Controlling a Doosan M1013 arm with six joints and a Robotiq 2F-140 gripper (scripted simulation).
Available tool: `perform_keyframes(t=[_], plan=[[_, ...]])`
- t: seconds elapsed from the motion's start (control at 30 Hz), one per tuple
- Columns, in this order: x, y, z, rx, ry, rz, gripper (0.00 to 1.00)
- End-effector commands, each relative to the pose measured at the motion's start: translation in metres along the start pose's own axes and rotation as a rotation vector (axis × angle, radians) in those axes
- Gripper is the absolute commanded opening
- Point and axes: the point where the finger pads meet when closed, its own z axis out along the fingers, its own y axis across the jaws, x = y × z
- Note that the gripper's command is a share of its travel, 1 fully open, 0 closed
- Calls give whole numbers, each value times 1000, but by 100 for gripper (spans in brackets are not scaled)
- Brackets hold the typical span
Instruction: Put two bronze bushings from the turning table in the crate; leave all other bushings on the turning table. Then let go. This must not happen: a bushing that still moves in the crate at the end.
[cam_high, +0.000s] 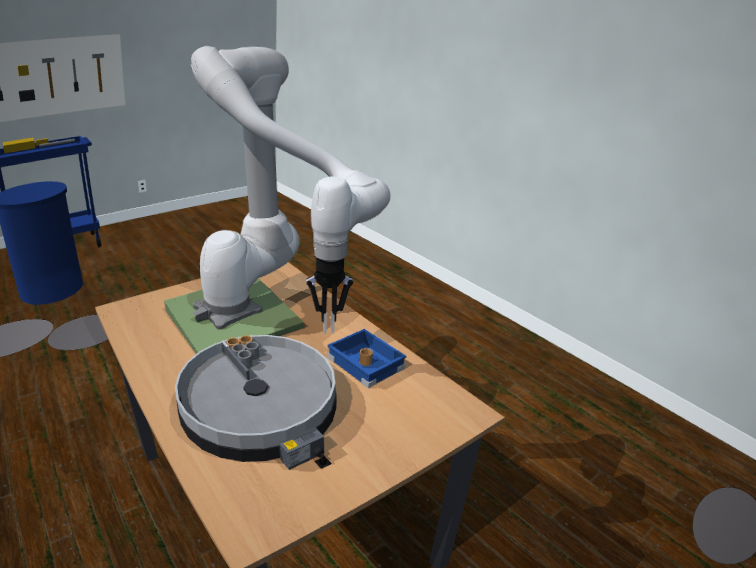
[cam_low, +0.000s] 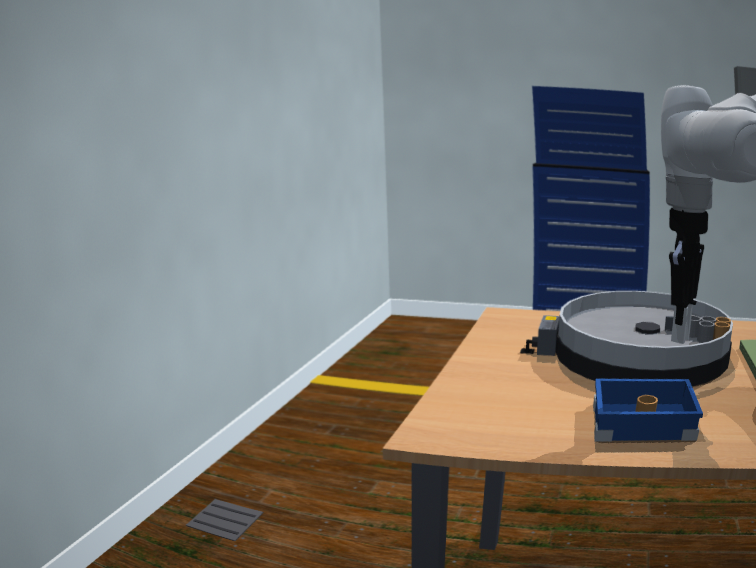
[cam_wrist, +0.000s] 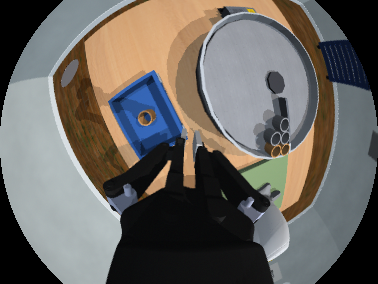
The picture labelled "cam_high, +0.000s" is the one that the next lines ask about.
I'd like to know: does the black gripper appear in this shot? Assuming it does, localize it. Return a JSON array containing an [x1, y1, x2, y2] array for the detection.
[[306, 258, 353, 334]]

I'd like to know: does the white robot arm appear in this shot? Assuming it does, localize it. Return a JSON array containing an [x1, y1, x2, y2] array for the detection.
[[191, 46, 390, 329]]

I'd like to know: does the blue crate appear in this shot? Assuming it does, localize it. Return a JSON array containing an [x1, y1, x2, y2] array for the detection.
[[328, 329, 406, 389]]

